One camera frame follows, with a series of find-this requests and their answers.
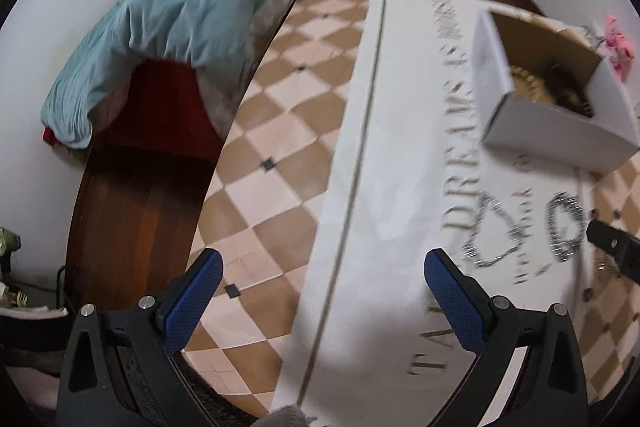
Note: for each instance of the greenish small object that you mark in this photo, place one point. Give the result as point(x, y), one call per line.
point(9, 243)

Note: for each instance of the white cardboard box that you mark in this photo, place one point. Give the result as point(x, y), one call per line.
point(550, 132)

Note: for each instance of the brown checkered tablecloth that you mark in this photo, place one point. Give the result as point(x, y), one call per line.
point(280, 147)

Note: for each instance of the light blue blanket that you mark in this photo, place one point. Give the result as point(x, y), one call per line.
point(190, 2)

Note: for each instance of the white printed table runner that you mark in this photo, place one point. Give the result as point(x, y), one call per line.
point(400, 132)

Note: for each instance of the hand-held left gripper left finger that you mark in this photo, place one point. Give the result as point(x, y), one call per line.
point(192, 307)

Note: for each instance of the pink hair accessory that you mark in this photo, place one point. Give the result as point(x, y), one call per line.
point(619, 44)

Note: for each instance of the grey fuzzy cloth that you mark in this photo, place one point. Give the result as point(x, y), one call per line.
point(287, 417)

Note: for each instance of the red cloth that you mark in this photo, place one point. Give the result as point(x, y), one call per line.
point(160, 102)

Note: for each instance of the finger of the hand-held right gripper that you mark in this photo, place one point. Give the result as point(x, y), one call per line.
point(612, 247)

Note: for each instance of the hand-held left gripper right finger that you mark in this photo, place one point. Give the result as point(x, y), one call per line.
point(456, 307)

